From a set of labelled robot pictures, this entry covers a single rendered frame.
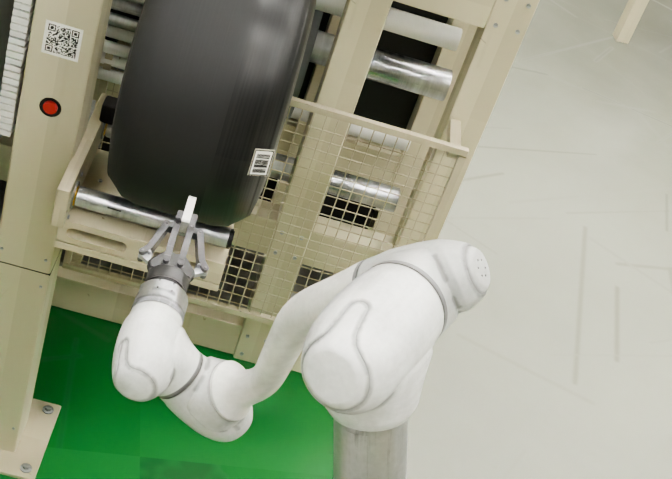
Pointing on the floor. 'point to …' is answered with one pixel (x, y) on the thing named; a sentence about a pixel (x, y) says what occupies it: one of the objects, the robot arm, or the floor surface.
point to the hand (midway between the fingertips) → (187, 214)
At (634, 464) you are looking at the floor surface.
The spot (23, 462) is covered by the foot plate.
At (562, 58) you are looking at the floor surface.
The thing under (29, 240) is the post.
